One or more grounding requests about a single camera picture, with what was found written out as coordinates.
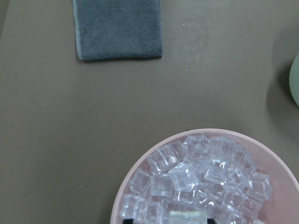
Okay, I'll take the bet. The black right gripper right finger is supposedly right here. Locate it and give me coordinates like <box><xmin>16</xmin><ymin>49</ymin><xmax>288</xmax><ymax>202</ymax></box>
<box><xmin>207</xmin><ymin>218</ymin><xmax>217</xmax><ymax>224</ymax></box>

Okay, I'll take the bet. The clear ice cubes pile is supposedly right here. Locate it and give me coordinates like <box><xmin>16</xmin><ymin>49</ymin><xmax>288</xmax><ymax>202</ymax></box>
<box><xmin>119</xmin><ymin>135</ymin><xmax>273</xmax><ymax>224</ymax></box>

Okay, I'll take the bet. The grey folded cloth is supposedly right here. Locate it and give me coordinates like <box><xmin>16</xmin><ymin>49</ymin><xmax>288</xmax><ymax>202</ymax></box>
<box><xmin>72</xmin><ymin>0</ymin><xmax>163</xmax><ymax>61</ymax></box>

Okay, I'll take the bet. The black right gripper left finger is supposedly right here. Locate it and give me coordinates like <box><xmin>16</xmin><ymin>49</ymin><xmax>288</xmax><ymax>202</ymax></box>
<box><xmin>122</xmin><ymin>219</ymin><xmax>133</xmax><ymax>224</ymax></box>

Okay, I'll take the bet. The pink bowl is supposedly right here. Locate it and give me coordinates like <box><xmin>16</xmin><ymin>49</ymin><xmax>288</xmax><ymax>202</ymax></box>
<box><xmin>110</xmin><ymin>128</ymin><xmax>299</xmax><ymax>224</ymax></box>

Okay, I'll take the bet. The green bowl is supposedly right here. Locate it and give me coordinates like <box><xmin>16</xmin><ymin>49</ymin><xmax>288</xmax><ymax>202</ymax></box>
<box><xmin>289</xmin><ymin>54</ymin><xmax>299</xmax><ymax>105</ymax></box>

